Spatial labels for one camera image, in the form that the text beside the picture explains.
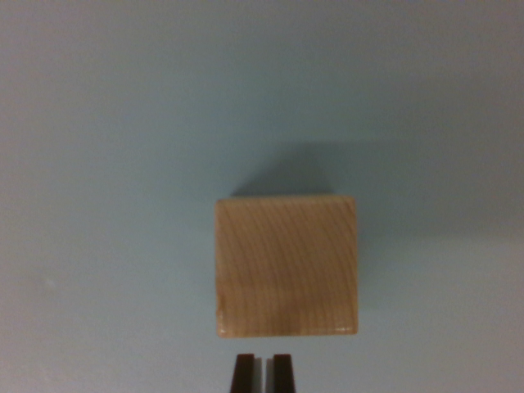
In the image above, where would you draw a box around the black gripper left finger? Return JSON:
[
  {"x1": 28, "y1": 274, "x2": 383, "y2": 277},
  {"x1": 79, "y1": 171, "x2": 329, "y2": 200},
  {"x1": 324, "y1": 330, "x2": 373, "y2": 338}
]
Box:
[{"x1": 230, "y1": 354, "x2": 265, "y2": 393}]

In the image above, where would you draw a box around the light blue plastic bin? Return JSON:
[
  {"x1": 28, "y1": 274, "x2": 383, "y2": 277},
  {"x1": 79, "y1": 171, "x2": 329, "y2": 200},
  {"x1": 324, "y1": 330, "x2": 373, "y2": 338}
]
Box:
[{"x1": 0, "y1": 0, "x2": 524, "y2": 393}]

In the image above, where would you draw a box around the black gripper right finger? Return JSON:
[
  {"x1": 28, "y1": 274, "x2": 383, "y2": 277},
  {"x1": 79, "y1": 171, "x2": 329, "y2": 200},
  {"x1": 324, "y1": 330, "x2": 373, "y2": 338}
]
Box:
[{"x1": 265, "y1": 354, "x2": 297, "y2": 393}]

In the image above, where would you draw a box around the wooden cube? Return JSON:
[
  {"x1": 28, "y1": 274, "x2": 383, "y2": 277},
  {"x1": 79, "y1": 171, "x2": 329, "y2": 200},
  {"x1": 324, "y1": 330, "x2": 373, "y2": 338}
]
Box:
[{"x1": 214, "y1": 194, "x2": 361, "y2": 339}]

